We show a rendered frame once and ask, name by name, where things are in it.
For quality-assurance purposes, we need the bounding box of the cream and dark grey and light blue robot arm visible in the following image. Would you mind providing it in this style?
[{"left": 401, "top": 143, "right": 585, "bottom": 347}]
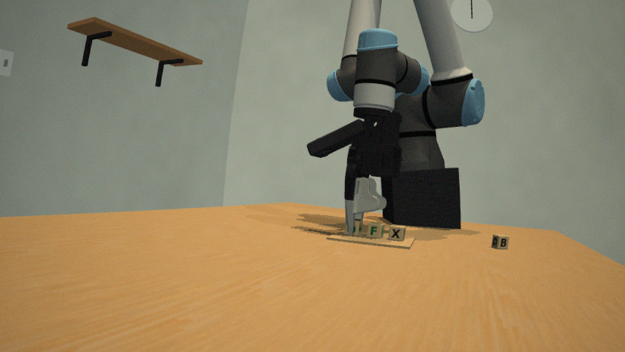
[{"left": 307, "top": 0, "right": 485, "bottom": 171}]

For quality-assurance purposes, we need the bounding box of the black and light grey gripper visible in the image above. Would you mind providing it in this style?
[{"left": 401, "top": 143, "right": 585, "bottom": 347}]
[{"left": 344, "top": 107, "right": 402, "bottom": 236}]

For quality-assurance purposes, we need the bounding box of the tan square mat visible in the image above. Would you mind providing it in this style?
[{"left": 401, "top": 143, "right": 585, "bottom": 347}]
[{"left": 327, "top": 230, "right": 416, "bottom": 249}]

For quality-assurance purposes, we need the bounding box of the beige letter block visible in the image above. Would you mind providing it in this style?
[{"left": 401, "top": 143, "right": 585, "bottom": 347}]
[
  {"left": 491, "top": 234, "right": 510, "bottom": 249},
  {"left": 367, "top": 222, "right": 385, "bottom": 239},
  {"left": 388, "top": 224, "right": 406, "bottom": 242},
  {"left": 344, "top": 220, "right": 363, "bottom": 236}
]

